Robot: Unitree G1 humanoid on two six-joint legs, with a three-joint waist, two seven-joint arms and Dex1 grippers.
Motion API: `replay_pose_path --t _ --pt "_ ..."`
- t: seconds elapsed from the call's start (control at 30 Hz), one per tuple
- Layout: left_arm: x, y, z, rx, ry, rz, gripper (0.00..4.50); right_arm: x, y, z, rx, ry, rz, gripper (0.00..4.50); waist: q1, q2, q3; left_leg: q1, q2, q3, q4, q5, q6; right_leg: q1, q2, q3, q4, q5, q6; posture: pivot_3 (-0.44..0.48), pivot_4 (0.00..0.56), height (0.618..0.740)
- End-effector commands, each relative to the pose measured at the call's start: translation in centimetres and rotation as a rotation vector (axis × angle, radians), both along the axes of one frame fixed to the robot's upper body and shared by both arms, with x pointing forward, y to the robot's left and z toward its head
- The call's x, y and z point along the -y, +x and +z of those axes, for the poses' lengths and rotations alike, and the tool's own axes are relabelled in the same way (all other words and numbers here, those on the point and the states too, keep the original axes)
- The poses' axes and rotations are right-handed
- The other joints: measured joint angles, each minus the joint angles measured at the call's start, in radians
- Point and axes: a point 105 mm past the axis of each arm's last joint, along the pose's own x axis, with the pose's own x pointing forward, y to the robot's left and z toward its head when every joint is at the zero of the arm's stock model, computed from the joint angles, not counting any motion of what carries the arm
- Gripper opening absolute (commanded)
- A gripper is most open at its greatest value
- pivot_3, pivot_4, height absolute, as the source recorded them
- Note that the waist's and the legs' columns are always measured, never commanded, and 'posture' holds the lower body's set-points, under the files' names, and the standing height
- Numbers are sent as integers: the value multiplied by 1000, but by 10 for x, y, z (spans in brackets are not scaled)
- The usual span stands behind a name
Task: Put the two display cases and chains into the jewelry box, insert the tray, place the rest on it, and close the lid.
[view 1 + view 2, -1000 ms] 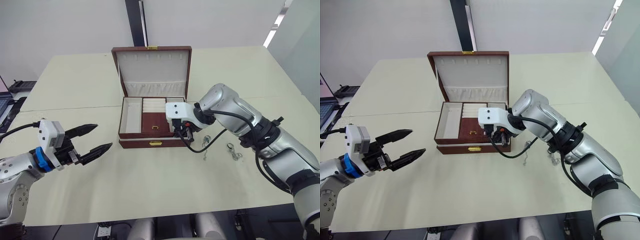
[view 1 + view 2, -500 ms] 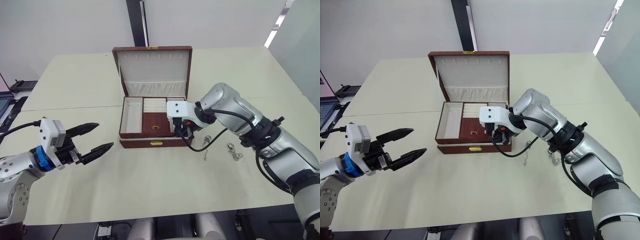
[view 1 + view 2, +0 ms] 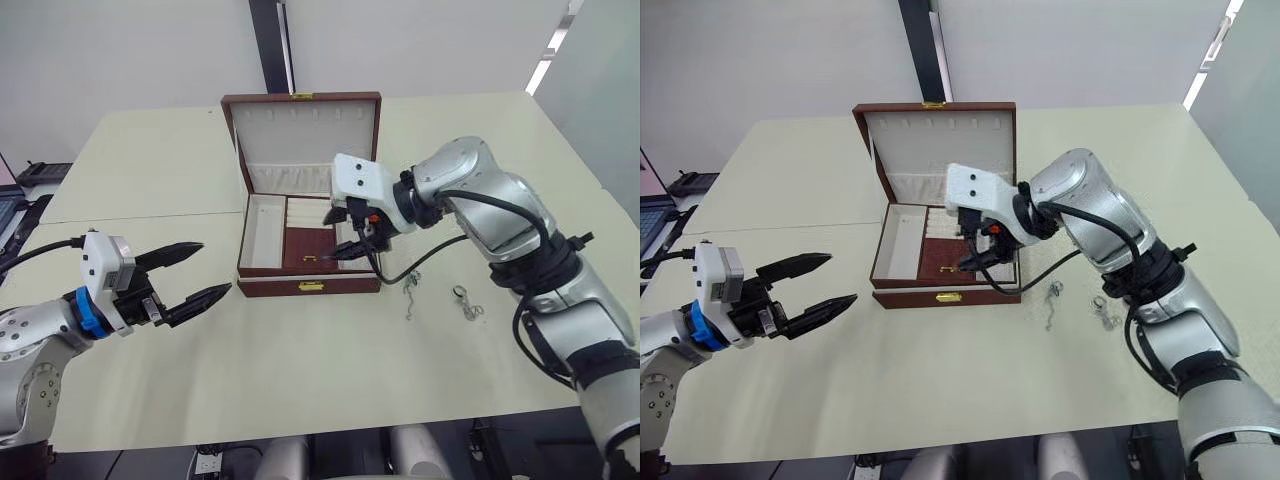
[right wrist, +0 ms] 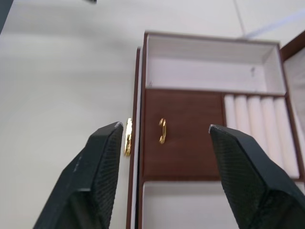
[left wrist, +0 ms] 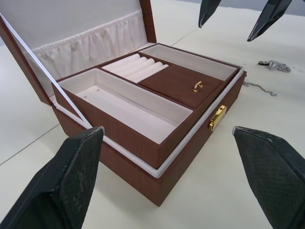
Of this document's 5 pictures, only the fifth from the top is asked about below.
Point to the brown jewelry box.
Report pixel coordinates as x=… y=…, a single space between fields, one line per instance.
x=190 y=167

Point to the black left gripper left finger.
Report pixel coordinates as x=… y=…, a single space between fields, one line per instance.
x=71 y=181

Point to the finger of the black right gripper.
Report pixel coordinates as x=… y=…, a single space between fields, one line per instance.
x=207 y=10
x=271 y=14

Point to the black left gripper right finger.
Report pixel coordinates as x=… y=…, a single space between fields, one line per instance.
x=278 y=176

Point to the gold box clasp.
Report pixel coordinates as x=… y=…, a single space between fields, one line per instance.
x=216 y=118

